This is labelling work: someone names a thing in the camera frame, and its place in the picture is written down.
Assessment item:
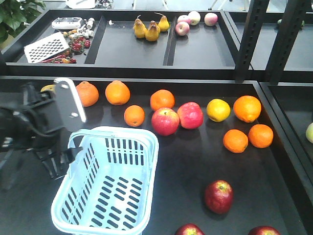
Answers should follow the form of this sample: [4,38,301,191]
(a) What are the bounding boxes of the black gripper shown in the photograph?
[0,77,87,190]

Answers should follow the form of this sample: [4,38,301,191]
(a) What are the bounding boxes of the light blue plastic basket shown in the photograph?
[51,126,159,235]

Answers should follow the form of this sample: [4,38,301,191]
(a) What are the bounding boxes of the orange behind red apples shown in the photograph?
[150,89,175,111]

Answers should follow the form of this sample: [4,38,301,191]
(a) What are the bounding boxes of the yellow pear fruit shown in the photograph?
[40,84,55,92]

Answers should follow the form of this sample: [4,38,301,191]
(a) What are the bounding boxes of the orange back left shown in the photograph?
[76,81,99,107]

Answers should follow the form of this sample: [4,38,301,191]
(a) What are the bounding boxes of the white perforated tray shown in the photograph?
[24,32,69,63]

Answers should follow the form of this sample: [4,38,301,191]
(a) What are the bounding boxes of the orange back middle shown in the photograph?
[105,80,131,105]

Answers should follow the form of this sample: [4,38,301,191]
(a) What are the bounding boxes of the small orange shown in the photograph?
[248,124,273,148]
[124,105,145,127]
[223,129,248,153]

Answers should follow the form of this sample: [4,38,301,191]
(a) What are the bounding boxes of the potted green plant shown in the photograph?
[0,0,46,43]

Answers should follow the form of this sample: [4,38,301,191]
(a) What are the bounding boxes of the light red apple left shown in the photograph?
[151,108,180,136]

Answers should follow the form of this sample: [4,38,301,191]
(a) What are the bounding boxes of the light red apple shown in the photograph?
[151,108,180,136]
[178,102,203,129]

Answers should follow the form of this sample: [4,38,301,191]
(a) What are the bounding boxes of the brown pears group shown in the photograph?
[133,12,170,42]

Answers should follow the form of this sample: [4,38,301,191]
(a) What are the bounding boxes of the light red apple right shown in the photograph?
[178,102,203,129]

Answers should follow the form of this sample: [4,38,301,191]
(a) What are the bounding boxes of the pink apple back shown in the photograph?
[176,22,190,36]

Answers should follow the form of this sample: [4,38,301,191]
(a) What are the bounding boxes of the yellow orange fruit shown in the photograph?
[206,99,231,122]

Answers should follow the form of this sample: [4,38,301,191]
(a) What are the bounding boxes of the dark red apple left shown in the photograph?
[175,223,204,235]

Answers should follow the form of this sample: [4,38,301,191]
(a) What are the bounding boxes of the dark red apple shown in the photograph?
[248,226,280,235]
[204,180,234,214]
[175,223,204,235]

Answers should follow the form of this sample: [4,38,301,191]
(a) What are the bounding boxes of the black back display table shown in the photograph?
[0,9,313,83]

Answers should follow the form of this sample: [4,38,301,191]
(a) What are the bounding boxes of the black wood display table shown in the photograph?
[0,78,313,235]

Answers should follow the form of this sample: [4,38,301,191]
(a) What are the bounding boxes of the dark red apple middle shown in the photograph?
[204,180,234,214]

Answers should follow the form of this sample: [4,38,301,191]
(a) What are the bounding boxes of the small orange front left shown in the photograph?
[223,129,248,153]

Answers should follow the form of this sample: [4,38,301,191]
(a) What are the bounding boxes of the large orange with nub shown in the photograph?
[233,95,262,123]

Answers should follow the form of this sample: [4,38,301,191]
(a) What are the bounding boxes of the small orange front right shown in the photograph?
[248,124,273,148]

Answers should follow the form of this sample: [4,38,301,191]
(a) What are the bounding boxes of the dark red apple front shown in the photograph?
[248,226,280,235]

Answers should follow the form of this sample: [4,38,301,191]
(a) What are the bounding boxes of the black right display table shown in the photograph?
[260,82,313,181]

